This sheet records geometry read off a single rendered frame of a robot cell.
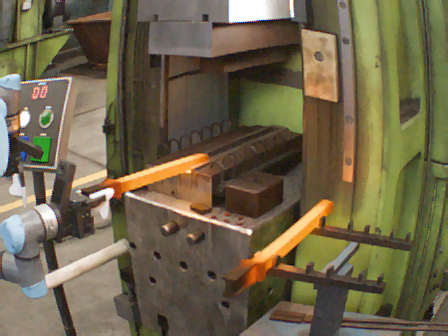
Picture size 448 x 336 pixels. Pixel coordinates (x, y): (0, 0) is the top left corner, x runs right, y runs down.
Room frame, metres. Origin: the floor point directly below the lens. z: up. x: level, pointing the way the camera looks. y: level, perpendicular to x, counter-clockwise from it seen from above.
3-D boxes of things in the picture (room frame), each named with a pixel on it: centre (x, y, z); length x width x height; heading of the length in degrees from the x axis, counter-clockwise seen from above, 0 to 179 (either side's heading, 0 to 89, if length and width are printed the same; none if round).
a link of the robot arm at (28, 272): (1.06, 0.44, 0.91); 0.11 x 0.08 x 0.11; 83
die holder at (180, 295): (1.68, -0.06, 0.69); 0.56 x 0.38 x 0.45; 144
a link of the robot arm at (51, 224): (1.12, 0.38, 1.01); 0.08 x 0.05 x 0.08; 54
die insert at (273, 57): (1.73, -0.06, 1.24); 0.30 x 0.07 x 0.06; 144
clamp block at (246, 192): (1.48, -0.07, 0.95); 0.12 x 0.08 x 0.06; 144
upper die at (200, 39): (1.71, -0.01, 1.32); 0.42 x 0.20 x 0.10; 144
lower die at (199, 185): (1.71, -0.01, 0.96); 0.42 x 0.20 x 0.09; 144
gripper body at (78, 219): (1.19, 0.33, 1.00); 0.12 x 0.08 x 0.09; 144
